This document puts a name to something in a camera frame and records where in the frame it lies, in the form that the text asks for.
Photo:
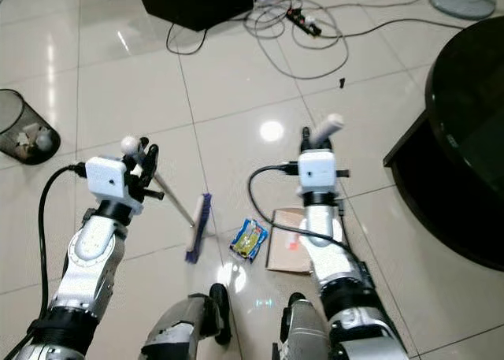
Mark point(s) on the black power strip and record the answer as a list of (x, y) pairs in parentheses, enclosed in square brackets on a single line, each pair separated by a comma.
[(305, 22)]

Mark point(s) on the robot leg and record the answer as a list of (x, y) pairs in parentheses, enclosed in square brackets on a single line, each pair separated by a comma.
[(303, 332), (177, 328)]

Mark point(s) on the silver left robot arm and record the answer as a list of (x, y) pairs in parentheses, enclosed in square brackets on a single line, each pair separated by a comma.
[(90, 257)]

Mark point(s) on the robot left leg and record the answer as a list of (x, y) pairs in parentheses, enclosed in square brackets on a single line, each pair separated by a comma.
[(177, 328)]

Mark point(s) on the purple bristle broom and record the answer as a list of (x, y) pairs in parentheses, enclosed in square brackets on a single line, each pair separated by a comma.
[(197, 234)]

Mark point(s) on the robot right leg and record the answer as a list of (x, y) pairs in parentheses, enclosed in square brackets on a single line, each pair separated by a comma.
[(303, 332)]

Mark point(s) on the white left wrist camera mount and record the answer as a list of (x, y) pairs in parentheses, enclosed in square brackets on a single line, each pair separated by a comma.
[(109, 180)]

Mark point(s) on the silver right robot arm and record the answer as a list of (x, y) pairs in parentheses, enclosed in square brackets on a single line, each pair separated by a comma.
[(327, 250)]

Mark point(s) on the black box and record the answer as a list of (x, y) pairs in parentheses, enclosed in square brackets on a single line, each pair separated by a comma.
[(197, 1)]

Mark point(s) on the black round glass table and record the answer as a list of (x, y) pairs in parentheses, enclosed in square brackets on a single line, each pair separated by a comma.
[(465, 139)]

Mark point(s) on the black mesh wastebasket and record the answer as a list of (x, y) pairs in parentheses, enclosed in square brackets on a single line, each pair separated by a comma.
[(16, 124)]

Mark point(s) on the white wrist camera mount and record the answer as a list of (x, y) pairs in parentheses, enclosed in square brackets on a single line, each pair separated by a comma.
[(109, 180), (319, 171)]

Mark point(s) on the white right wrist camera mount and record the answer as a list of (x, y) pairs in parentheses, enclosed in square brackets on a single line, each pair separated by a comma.
[(319, 171)]

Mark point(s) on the crumpled white paper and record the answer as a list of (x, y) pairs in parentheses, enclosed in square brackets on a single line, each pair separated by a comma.
[(43, 141)]

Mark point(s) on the blue yellow snack packet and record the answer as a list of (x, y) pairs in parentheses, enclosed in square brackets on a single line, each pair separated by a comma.
[(250, 239)]

